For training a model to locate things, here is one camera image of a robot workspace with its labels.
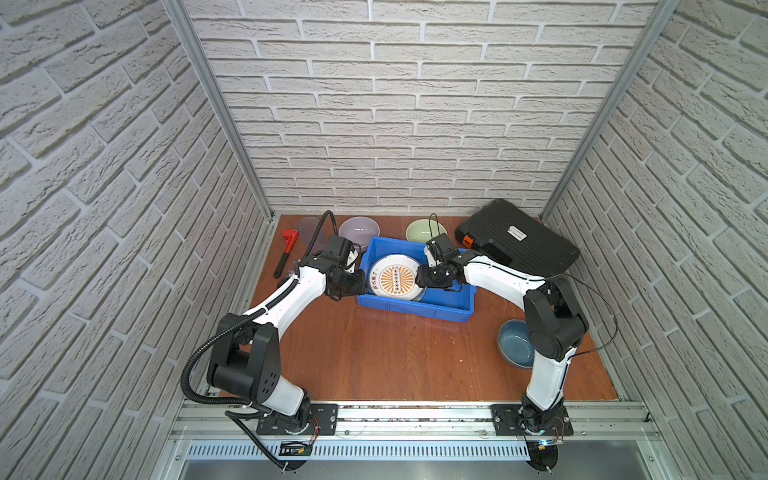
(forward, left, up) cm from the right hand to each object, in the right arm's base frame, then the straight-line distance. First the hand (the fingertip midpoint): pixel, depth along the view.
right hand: (421, 278), depth 93 cm
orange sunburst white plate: (+3, +9, -4) cm, 10 cm away
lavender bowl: (+25, +20, -3) cm, 32 cm away
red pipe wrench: (+25, +46, -5) cm, 52 cm away
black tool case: (+9, -40, +1) cm, 41 cm away
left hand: (-3, +18, +4) cm, 19 cm away
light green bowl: (+24, -3, -3) cm, 24 cm away
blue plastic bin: (-6, -6, -6) cm, 11 cm away
